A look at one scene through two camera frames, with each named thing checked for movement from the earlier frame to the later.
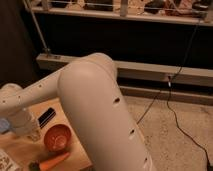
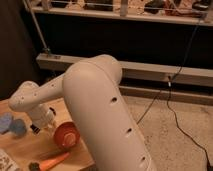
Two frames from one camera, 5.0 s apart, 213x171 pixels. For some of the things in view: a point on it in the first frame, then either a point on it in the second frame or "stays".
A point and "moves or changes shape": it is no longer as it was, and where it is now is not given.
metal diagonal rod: x=47 y=49 stays
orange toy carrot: x=35 y=165 stays
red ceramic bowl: x=58 y=138 moves or changes shape
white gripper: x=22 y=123 → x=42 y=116
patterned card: x=7 y=163 stays
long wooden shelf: x=195 y=11 stays
